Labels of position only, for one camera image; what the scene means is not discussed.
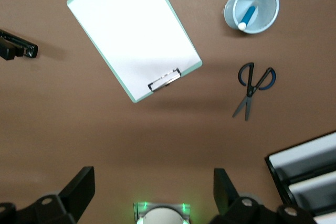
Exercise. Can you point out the black stapler with red end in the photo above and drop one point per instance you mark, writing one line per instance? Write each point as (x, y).
(15, 47)

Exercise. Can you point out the black blue scissors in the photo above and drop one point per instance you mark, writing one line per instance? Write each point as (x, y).
(248, 87)

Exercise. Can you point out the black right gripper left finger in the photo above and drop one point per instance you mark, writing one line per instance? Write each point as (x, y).
(73, 195)

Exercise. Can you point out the white paper sheet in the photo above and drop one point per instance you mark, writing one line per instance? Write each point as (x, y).
(131, 24)

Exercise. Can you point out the black stacked paper tray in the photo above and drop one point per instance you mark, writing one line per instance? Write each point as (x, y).
(309, 175)

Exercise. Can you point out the clear arm base plate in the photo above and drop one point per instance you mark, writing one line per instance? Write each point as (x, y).
(136, 208)

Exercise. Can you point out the blue marker pen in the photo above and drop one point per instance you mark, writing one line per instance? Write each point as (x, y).
(248, 16)

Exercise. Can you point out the mint green clipboard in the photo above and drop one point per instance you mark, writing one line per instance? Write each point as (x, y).
(135, 100)

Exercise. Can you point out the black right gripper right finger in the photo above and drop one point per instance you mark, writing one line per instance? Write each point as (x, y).
(228, 200)

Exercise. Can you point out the white paper stack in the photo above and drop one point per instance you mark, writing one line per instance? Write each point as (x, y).
(315, 192)
(302, 155)

